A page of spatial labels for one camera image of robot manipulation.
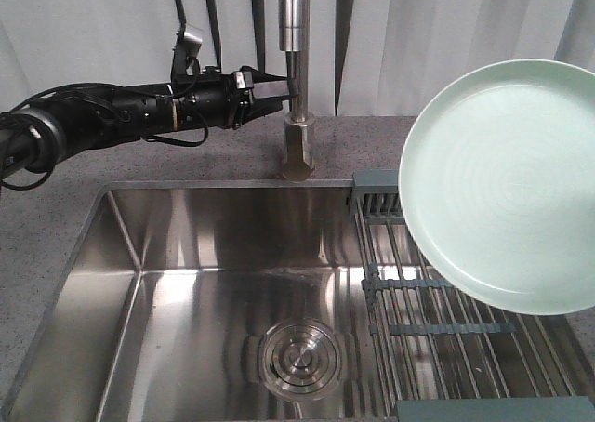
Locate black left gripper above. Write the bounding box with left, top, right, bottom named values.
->
left=171, top=66, right=296, bottom=129

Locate stainless steel faucet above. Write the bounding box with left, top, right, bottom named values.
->
left=279, top=0, right=315, bottom=182

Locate light green round plate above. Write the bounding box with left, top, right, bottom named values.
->
left=398, top=59, right=594, bottom=315

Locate roll-up dish drying rack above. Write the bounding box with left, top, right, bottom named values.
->
left=347, top=169, right=594, bottom=421

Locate white pleated curtain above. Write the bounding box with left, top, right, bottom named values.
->
left=1, top=0, right=594, bottom=116

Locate stainless steel sink basin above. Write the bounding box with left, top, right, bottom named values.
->
left=0, top=178, right=595, bottom=422

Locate round steel sink drain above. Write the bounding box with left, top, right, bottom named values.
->
left=258, top=319, right=343, bottom=402

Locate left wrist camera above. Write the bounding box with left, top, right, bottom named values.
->
left=170, top=24, right=204, bottom=84

